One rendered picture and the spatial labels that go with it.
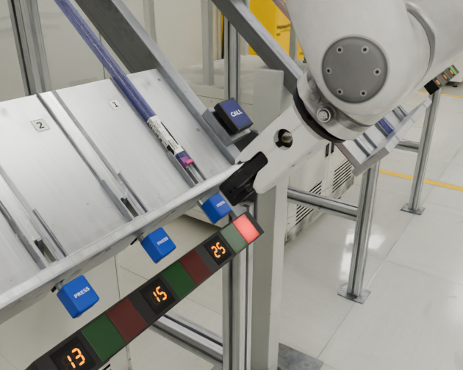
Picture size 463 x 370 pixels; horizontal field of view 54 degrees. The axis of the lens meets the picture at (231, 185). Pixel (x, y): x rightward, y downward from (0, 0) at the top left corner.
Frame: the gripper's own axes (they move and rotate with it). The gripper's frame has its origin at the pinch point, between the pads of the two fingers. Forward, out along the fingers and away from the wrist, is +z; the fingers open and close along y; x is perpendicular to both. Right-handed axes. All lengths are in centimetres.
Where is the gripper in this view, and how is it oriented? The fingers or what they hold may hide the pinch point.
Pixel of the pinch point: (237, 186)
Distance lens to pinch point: 55.7
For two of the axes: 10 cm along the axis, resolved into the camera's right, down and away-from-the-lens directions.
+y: 5.7, -3.4, 7.5
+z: -5.6, 5.1, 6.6
